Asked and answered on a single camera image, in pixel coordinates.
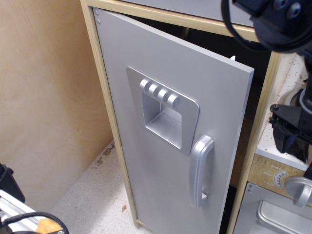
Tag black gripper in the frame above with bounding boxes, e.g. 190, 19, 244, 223
269, 89, 312, 154

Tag silver fridge door handle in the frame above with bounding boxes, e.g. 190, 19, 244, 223
189, 135, 214, 208

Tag silver fridge door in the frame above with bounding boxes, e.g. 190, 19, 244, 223
94, 8, 254, 234

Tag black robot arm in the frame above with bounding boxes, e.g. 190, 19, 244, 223
221, 0, 312, 153

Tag silver oven knob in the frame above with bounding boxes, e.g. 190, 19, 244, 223
285, 176, 312, 208

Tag silver oven door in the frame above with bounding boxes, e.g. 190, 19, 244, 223
234, 183, 312, 234

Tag silver ice dispenser panel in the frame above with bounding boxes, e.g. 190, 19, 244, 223
126, 67, 200, 155

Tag orange tape piece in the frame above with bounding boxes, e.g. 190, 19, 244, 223
36, 218, 62, 234

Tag black box left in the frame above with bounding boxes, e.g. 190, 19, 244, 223
0, 164, 25, 203

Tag wooden toy kitchen frame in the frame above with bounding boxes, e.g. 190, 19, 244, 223
81, 0, 305, 234

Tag silver oven door handle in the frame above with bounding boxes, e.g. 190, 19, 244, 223
256, 201, 312, 234

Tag aluminium rail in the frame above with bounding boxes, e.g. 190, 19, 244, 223
0, 190, 39, 232

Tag black braided cable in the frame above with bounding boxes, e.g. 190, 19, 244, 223
0, 211, 69, 234

